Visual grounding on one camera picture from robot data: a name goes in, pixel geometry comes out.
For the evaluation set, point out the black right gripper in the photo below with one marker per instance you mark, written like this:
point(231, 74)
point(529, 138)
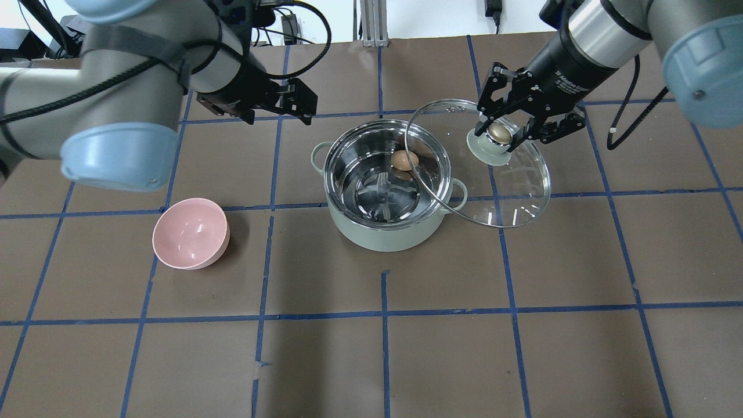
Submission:
point(566, 65)

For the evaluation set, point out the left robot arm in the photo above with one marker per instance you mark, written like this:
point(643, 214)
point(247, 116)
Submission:
point(112, 122)

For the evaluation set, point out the brown egg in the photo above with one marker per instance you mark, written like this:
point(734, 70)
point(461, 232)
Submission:
point(404, 160)

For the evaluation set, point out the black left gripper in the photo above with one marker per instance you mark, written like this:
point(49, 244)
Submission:
point(239, 88)

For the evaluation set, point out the glass pot lid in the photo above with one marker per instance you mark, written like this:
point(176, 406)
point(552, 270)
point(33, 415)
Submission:
point(478, 177)

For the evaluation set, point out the mint green electric pot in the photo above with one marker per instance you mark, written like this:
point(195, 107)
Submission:
point(371, 203)

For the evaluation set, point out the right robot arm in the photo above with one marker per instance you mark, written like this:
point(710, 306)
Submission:
point(698, 43)

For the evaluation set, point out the pink bowl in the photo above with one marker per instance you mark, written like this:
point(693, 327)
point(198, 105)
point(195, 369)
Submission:
point(191, 234)

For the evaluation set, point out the aluminium frame post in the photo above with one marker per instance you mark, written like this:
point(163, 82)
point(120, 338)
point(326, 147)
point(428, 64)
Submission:
point(373, 23)

